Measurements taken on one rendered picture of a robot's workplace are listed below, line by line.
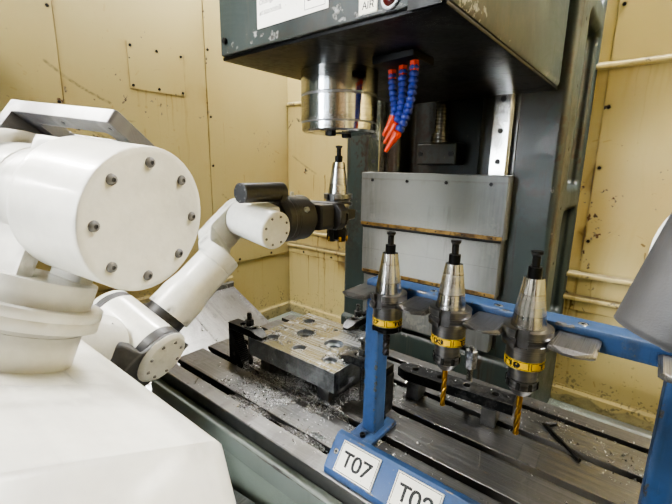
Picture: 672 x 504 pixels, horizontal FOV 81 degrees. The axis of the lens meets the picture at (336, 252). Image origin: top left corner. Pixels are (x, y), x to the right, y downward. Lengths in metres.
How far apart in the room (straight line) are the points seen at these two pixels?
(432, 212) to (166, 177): 1.07
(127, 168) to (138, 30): 1.61
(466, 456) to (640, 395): 0.90
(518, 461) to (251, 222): 0.66
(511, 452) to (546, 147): 0.73
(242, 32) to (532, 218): 0.84
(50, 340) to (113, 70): 1.53
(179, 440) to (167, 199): 0.10
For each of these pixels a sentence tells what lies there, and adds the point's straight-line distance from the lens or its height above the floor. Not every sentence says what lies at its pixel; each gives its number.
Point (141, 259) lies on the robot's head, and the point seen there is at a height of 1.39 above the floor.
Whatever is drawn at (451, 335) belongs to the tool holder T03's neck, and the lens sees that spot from 0.62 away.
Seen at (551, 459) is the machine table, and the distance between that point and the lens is 0.93.
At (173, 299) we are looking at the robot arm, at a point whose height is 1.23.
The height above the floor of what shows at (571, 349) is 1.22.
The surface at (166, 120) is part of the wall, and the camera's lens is 1.78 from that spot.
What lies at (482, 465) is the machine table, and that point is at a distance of 0.86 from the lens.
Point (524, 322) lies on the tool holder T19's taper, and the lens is 0.58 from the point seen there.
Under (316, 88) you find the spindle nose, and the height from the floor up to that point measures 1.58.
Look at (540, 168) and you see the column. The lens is 1.18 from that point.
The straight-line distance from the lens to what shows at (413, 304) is 0.65.
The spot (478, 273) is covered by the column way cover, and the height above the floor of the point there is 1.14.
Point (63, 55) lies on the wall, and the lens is 1.67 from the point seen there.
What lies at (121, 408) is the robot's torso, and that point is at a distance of 0.20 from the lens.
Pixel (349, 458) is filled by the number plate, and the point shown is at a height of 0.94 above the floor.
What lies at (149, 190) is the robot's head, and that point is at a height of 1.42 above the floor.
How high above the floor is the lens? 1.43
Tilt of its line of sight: 12 degrees down
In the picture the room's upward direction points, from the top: 1 degrees clockwise
